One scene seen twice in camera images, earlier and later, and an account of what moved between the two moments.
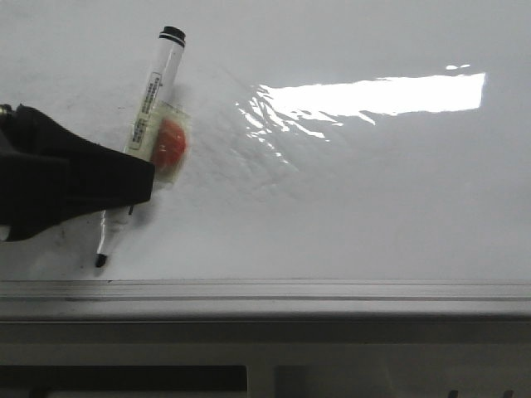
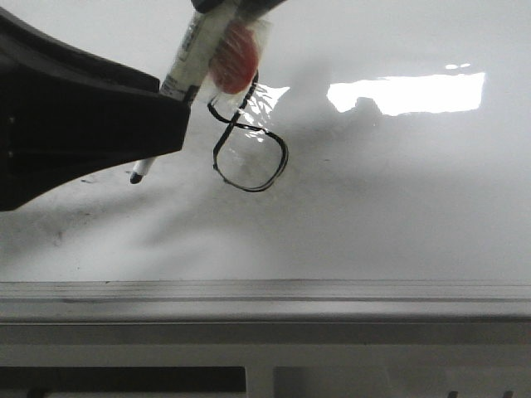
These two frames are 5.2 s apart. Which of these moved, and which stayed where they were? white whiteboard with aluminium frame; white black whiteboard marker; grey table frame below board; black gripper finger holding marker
Moved: white black whiteboard marker; black gripper finger holding marker
Stayed: white whiteboard with aluminium frame; grey table frame below board
